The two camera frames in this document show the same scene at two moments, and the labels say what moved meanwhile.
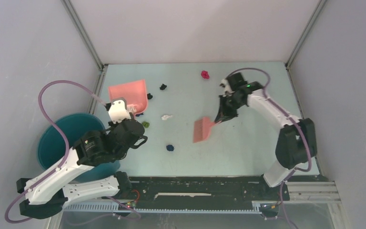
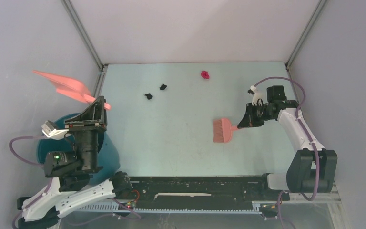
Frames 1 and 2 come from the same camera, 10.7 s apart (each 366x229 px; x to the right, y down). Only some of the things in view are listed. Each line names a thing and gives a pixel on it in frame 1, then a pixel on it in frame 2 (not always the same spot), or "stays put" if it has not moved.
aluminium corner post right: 318,7 stays put
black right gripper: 224,114 → 249,120
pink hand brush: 202,128 → 222,130
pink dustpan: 134,93 → 71,88
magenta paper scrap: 204,74 stays put
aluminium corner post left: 102,67 stays put
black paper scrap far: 163,87 stays put
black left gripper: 114,126 → 94,118
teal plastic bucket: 52,144 stays put
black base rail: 203,192 stays put
